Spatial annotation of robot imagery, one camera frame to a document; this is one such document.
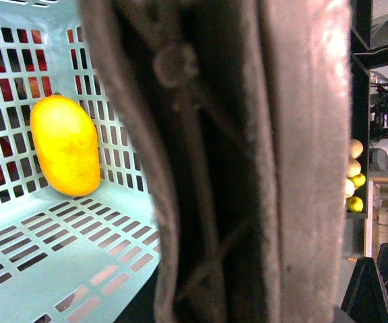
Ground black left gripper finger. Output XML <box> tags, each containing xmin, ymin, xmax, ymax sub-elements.
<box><xmin>340</xmin><ymin>243</ymin><xmax>388</xmax><ymax>322</ymax></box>

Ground light blue plastic basket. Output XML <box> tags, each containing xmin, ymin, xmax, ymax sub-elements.
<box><xmin>0</xmin><ymin>1</ymin><xmax>160</xmax><ymax>322</ymax></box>

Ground yellow mango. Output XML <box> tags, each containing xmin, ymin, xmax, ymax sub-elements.
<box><xmin>30</xmin><ymin>94</ymin><xmax>100</xmax><ymax>196</ymax></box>

